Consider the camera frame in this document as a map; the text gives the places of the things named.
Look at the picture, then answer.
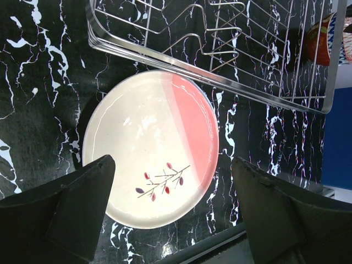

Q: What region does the blue and cream plate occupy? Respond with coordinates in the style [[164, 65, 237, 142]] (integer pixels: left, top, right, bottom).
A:
[[192, 80, 219, 131]]

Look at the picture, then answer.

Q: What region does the red floral ceramic bowl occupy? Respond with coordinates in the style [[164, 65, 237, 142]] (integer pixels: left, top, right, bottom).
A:
[[304, 13, 335, 66]]

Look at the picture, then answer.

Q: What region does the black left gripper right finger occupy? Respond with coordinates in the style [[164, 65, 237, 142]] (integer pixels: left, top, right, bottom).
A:
[[232, 157, 351, 263]]

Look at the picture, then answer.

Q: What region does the blue ring binder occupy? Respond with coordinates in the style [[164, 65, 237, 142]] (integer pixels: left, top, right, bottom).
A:
[[321, 87, 351, 203]]

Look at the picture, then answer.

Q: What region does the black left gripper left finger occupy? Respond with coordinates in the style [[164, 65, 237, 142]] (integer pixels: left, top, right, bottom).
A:
[[1, 155, 116, 263]]

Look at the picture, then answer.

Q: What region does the pink and cream plate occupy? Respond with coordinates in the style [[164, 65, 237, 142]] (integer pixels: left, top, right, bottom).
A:
[[82, 70, 219, 229]]

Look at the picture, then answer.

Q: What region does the chrome wire dish rack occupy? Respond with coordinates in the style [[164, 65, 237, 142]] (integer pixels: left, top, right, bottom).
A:
[[85, 1, 351, 114]]

